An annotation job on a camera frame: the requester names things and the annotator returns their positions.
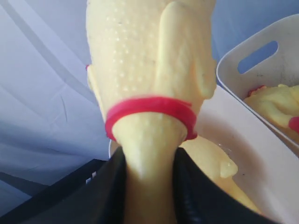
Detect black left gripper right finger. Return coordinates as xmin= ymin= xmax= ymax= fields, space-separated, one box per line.
xmin=172 ymin=147 xmax=273 ymax=224

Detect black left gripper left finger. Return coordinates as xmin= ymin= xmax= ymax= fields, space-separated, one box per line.
xmin=0 ymin=148 xmax=126 ymax=224

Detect upright-headed yellow rubber chicken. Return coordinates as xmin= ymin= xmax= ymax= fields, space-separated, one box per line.
xmin=244 ymin=84 xmax=299 ymax=143

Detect cream bin marked O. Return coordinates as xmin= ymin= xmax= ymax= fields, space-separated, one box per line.
xmin=115 ymin=87 xmax=299 ymax=224

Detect cream bin marked X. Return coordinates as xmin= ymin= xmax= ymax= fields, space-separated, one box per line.
xmin=216 ymin=14 xmax=299 ymax=152

